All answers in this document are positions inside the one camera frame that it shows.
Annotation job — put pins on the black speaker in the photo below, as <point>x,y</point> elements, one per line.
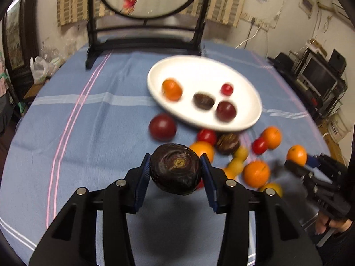
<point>337,59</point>

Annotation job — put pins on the white plastic container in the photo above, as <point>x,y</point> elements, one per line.
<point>338,124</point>

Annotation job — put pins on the round embroidered table screen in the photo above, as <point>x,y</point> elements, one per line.
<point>144,37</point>

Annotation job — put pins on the person's right hand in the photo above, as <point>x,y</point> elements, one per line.
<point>339,225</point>

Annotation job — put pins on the computer monitor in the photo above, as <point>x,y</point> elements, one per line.
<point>319,74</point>

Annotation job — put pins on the beige checked wall hanging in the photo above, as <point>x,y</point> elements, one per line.
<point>222,2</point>

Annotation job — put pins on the small yellow green fruit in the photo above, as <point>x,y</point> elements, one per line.
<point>276,187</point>
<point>234,166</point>
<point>240,153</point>

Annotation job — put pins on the small red cherry tomato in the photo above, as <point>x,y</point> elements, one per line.
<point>227,89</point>
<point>260,145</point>

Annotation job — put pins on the black equipment rack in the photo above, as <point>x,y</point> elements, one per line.
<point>288,69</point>

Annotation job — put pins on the dark wooden framed panel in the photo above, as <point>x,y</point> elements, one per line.
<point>16,38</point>

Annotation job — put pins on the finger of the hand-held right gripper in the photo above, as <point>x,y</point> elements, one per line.
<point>301,171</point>
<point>314,161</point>

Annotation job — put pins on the white plastic bag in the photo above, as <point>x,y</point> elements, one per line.
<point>41,66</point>

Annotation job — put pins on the white power strip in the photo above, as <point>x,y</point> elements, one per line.
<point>259,23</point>

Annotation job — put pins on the blue striped tablecloth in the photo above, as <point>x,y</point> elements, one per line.
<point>97,144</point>

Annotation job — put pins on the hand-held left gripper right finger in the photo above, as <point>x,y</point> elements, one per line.
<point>209,183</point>

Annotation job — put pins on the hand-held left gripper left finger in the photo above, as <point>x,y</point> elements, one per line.
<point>142,178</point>

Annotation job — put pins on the white wall box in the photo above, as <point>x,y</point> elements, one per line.
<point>307,2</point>

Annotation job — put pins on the white oval plate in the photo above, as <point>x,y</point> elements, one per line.
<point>194,72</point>

